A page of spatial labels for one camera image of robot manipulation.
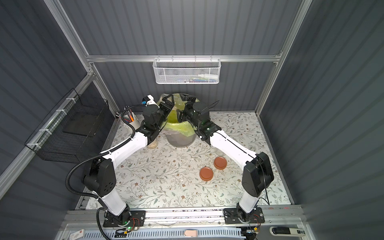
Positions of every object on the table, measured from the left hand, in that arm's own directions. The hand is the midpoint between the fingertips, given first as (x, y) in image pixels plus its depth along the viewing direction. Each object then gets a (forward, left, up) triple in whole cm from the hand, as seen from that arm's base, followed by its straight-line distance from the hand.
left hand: (173, 99), depth 78 cm
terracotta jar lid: (-20, -27, -34) cm, 48 cm away
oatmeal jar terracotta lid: (-2, -3, -3) cm, 4 cm away
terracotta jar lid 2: (-26, -18, -37) cm, 48 cm away
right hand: (-5, -3, +4) cm, 7 cm away
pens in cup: (+12, +36, -26) cm, 46 cm away
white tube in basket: (+24, -20, -1) cm, 31 cm away
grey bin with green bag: (-10, -2, -17) cm, 20 cm away
